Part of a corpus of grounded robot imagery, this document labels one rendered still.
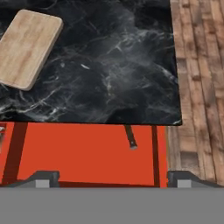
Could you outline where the black handled knife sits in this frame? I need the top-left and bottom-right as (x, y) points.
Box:
(123, 124), (138, 151)

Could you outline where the open red drawer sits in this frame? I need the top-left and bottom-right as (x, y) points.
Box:
(2, 122), (169, 188)

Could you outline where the red cupboard front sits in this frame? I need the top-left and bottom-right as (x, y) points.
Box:
(0, 122), (8, 186)

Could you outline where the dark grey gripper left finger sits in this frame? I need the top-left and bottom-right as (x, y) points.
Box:
(6, 170), (60, 188)

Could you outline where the light wooden cutting board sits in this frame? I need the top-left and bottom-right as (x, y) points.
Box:
(0, 9), (65, 92)

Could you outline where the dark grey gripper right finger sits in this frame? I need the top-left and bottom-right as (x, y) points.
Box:
(167, 170), (222, 188)

